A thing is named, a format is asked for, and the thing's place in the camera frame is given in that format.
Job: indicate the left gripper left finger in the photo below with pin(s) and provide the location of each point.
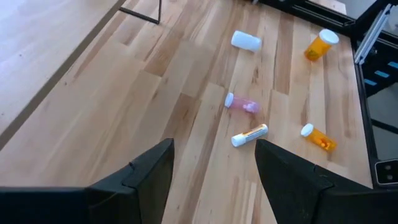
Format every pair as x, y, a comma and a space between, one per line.
140, 193

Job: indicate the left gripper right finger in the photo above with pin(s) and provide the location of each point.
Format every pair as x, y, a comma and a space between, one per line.
292, 193

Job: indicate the tall orange pill bottle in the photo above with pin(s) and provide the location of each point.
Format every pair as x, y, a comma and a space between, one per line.
320, 139

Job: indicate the white tube with orange label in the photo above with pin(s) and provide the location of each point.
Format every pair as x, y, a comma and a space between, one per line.
248, 136

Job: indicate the pink pill bottle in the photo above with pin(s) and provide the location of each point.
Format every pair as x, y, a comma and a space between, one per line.
242, 104

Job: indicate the white opaque bottle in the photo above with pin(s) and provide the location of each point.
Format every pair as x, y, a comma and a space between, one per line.
245, 41

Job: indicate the silver aluminium extrusion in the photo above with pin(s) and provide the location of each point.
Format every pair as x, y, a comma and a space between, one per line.
371, 37

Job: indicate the black table-level camera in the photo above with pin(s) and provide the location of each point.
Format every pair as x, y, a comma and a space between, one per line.
387, 172

